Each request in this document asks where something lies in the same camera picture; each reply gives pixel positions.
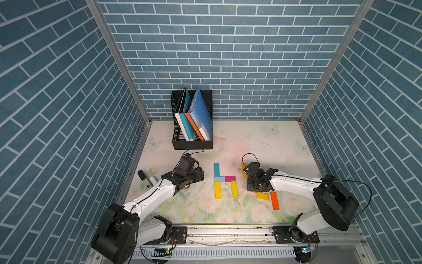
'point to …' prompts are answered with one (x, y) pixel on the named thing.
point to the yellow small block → (262, 196)
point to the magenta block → (229, 179)
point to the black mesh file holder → (179, 141)
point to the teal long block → (216, 169)
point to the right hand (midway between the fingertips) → (251, 186)
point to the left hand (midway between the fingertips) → (204, 174)
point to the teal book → (190, 132)
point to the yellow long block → (218, 191)
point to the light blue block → (219, 179)
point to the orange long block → (275, 201)
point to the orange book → (187, 114)
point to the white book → (180, 120)
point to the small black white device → (144, 179)
